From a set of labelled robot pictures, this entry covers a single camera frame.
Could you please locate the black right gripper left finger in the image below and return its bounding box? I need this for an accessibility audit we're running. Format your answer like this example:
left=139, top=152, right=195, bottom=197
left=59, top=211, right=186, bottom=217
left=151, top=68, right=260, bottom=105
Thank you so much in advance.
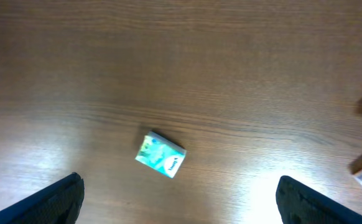
left=0, top=172, right=85, bottom=224

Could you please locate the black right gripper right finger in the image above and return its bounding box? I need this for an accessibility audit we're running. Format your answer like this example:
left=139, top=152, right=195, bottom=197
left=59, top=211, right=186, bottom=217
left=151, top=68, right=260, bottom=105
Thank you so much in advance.
left=276, top=175, right=362, bottom=224

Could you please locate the teal tissue pack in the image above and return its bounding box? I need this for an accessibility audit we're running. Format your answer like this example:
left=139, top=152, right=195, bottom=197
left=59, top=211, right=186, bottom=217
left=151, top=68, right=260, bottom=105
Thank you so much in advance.
left=135, top=131, right=187, bottom=179

